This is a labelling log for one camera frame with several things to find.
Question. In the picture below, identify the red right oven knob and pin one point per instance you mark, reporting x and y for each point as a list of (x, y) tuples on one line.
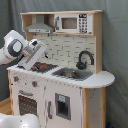
[(34, 83)]

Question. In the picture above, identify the small metal pot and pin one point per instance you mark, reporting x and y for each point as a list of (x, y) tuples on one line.
[(69, 74)]

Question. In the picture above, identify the toy oven door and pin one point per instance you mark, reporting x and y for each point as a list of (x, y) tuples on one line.
[(27, 104)]

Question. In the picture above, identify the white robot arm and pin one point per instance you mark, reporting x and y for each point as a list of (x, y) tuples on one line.
[(16, 44)]

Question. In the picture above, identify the toy microwave oven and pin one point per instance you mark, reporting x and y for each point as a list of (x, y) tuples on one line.
[(74, 23)]

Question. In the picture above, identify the grey toy sink basin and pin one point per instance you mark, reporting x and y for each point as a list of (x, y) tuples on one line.
[(82, 75)]

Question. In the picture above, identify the grey toy range hood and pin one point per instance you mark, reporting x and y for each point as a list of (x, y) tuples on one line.
[(39, 26)]

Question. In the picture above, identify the red oven knob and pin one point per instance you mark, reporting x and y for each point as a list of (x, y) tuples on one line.
[(34, 83), (16, 78)]

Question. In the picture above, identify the black toy faucet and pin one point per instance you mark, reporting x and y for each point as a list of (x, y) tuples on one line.
[(82, 63)]

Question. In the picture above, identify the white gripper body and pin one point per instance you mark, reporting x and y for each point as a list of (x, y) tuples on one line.
[(33, 51)]

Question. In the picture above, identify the grey cabinet door handle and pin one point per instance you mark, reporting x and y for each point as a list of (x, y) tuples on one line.
[(49, 110)]

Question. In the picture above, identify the wooden toy kitchen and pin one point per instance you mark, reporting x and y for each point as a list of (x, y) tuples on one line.
[(87, 97)]

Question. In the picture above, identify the red left oven knob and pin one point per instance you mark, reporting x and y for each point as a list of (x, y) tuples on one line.
[(16, 78)]

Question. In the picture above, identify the grey toy ice dispenser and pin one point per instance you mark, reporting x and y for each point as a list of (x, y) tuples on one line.
[(63, 108)]

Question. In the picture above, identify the black toy stovetop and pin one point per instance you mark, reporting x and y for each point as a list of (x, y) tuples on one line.
[(42, 67)]

